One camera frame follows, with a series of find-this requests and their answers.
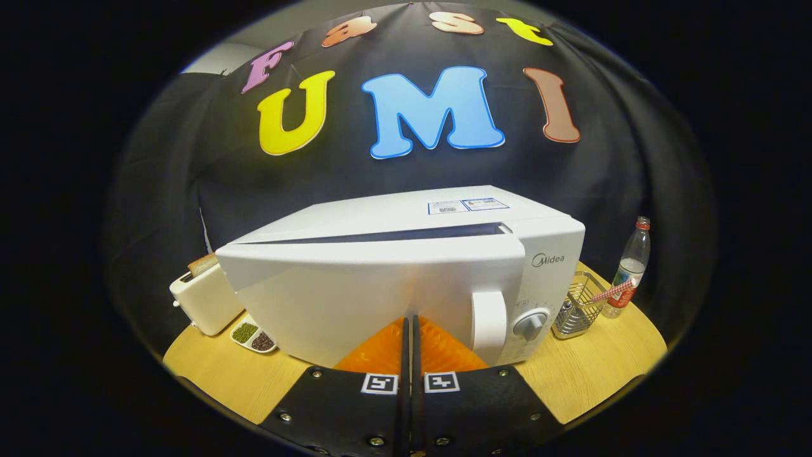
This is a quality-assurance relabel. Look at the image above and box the red striped straw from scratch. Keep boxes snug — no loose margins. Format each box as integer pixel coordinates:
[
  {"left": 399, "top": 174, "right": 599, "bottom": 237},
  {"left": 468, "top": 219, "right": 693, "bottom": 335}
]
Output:
[{"left": 590, "top": 277, "right": 637, "bottom": 304}]

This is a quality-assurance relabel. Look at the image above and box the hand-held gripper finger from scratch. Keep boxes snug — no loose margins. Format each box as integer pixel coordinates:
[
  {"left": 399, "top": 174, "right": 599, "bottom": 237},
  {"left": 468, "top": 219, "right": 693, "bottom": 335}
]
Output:
[
  {"left": 260, "top": 315, "right": 411, "bottom": 457},
  {"left": 412, "top": 315, "right": 565, "bottom": 457}
]

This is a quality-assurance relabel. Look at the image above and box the white microwave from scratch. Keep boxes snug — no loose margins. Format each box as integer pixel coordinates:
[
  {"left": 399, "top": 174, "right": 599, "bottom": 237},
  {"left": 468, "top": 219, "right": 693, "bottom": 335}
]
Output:
[{"left": 216, "top": 185, "right": 586, "bottom": 369}]

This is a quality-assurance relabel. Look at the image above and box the metal wire basket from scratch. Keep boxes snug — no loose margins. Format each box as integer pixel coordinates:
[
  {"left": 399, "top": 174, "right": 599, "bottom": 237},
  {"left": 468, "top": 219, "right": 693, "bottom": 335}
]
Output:
[{"left": 552, "top": 271, "right": 606, "bottom": 340}]

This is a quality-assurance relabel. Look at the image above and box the white divided dish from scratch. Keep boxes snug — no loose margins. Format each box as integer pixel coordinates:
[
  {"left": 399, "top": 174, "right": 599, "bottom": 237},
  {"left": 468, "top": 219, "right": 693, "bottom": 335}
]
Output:
[{"left": 230, "top": 315, "right": 278, "bottom": 354}]

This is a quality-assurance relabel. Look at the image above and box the toast slice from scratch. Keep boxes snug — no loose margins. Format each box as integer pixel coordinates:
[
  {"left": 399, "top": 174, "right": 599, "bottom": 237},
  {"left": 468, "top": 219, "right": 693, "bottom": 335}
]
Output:
[{"left": 188, "top": 253, "right": 218, "bottom": 278}]

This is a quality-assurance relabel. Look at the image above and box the white toaster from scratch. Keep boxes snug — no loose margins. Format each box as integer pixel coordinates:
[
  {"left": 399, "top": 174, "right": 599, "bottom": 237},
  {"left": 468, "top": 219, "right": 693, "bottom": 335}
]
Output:
[{"left": 169, "top": 262, "right": 245, "bottom": 336}]

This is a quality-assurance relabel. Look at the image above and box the clear bottle with red label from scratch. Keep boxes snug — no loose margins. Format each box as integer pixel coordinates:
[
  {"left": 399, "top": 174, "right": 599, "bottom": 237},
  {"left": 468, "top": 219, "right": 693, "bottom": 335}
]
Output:
[{"left": 601, "top": 216, "right": 652, "bottom": 318}]

